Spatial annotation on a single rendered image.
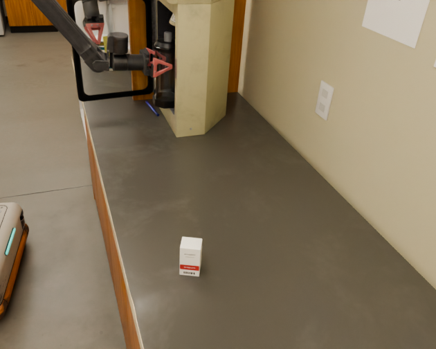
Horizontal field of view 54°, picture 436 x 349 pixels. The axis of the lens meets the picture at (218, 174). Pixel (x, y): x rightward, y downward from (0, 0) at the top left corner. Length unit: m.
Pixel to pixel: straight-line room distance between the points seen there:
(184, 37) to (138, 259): 0.75
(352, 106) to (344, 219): 0.34
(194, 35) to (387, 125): 0.67
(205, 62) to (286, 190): 0.52
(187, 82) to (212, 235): 0.60
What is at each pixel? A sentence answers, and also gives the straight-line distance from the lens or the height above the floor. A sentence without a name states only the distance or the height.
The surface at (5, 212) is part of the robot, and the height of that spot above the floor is 0.28.
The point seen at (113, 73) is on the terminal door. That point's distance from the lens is 1.77.
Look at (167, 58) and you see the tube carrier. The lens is 1.58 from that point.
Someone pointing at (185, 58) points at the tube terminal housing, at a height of 1.24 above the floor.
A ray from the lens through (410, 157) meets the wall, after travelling 1.19.
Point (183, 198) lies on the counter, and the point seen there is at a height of 0.94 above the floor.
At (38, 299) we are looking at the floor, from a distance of 2.34.
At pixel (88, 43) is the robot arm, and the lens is 1.54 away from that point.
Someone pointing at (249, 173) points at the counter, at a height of 0.94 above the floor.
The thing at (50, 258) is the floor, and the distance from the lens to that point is 2.53.
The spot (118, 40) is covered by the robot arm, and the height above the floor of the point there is 1.27.
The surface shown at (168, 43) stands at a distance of 1.57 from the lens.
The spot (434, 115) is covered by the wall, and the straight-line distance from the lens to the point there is 1.13.
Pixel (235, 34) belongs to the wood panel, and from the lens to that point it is 1.94.
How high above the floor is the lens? 1.70
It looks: 33 degrees down
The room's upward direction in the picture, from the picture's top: 4 degrees clockwise
